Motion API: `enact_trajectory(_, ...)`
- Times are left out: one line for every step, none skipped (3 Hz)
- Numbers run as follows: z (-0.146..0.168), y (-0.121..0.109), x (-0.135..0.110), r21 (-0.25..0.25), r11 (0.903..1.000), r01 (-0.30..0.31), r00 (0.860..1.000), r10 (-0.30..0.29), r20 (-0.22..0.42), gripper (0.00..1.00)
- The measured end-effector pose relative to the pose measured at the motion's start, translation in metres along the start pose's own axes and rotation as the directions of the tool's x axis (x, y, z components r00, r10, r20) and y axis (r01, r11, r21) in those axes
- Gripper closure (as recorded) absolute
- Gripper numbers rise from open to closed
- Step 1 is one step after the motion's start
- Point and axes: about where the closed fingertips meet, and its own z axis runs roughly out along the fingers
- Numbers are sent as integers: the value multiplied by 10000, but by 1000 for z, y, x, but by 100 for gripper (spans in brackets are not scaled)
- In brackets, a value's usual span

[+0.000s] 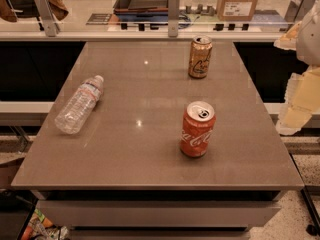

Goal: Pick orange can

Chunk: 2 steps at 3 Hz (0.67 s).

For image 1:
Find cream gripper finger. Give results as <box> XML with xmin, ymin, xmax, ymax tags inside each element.
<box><xmin>274</xmin><ymin>21</ymin><xmax>301</xmax><ymax>51</ymax></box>
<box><xmin>276</xmin><ymin>67</ymin><xmax>320</xmax><ymax>136</ymax></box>

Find orange-gold soda can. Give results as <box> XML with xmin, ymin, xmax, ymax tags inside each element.
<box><xmin>188</xmin><ymin>35</ymin><xmax>212</xmax><ymax>79</ymax></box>

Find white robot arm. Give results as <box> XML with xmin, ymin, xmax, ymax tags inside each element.
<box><xmin>274</xmin><ymin>1</ymin><xmax>320</xmax><ymax>135</ymax></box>

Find red Coca-Cola can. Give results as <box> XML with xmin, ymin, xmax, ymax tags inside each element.
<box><xmin>180</xmin><ymin>101</ymin><xmax>216</xmax><ymax>158</ymax></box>

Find right metal glass clamp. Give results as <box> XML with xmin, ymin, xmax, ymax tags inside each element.
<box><xmin>284</xmin><ymin>0</ymin><xmax>319</xmax><ymax>29</ymax></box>

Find metal glass clamp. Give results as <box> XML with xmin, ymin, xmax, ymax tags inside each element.
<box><xmin>34</xmin><ymin>0</ymin><xmax>60</xmax><ymax>37</ymax></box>
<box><xmin>168</xmin><ymin>0</ymin><xmax>180</xmax><ymax>37</ymax></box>
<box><xmin>284</xmin><ymin>0</ymin><xmax>319</xmax><ymax>29</ymax></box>

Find brown cardboard box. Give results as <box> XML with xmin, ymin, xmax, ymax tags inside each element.
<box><xmin>216</xmin><ymin>0</ymin><xmax>258</xmax><ymax>21</ymax></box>

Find middle metal glass clamp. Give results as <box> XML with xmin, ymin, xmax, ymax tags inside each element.
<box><xmin>168</xmin><ymin>0</ymin><xmax>180</xmax><ymax>37</ymax></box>

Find grey tray bin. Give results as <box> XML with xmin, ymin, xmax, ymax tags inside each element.
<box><xmin>112</xmin><ymin>0</ymin><xmax>177</xmax><ymax>15</ymax></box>

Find clear plastic water bottle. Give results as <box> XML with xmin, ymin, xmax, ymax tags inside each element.
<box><xmin>55</xmin><ymin>75</ymin><xmax>104</xmax><ymax>135</ymax></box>

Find left metal glass clamp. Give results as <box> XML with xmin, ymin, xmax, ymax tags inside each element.
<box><xmin>34</xmin><ymin>0</ymin><xmax>60</xmax><ymax>37</ymax></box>

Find brown jacket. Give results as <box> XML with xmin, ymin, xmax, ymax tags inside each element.
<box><xmin>0</xmin><ymin>0</ymin><xmax>68</xmax><ymax>22</ymax></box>

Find grey table drawer base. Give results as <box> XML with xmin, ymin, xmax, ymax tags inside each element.
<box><xmin>38</xmin><ymin>200</ymin><xmax>280</xmax><ymax>240</ymax></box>

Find colourful trash items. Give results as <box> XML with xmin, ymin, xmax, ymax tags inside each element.
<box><xmin>19</xmin><ymin>209</ymin><xmax>70</xmax><ymax>240</ymax></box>

